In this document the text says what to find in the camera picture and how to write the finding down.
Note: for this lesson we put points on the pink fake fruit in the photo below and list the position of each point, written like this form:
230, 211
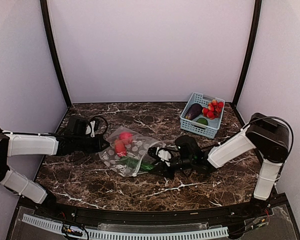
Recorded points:
126, 138

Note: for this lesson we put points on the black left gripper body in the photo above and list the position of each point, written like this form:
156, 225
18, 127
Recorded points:
81, 145

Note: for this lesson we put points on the light blue perforated basket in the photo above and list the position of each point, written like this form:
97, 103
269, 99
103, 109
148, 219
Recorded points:
202, 115

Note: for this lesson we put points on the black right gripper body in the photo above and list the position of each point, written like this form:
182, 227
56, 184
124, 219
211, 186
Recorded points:
169, 174

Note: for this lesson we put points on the black corner frame post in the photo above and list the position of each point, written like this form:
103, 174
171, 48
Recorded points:
249, 51
53, 52

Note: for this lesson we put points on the black corner frame post right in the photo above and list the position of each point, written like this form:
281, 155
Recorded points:
249, 51

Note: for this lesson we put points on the green fake vegetable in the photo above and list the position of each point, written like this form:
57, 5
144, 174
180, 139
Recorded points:
134, 163

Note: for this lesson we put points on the black corner frame post left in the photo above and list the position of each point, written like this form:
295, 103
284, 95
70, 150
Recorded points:
53, 52

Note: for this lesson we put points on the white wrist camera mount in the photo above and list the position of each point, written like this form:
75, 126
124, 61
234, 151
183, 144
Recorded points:
164, 156
92, 127

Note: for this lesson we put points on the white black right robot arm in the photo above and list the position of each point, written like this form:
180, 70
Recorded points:
272, 136

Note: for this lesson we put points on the clear zip top bag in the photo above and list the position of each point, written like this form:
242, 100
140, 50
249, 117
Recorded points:
137, 149

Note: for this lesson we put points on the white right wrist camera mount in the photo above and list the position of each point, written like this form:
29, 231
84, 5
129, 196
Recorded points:
164, 156

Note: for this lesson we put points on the green fake lime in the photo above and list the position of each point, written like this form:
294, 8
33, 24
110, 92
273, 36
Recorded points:
202, 121

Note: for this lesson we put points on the purple fake eggplant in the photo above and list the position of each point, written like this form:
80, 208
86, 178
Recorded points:
194, 111

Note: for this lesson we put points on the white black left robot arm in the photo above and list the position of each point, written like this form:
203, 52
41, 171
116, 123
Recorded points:
80, 135

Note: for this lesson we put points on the white slotted cable duct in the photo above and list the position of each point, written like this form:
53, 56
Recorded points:
104, 231

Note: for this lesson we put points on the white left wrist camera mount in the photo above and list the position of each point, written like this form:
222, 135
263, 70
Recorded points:
92, 127

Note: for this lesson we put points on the black front mounting rail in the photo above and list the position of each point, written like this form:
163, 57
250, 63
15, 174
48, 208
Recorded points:
228, 215

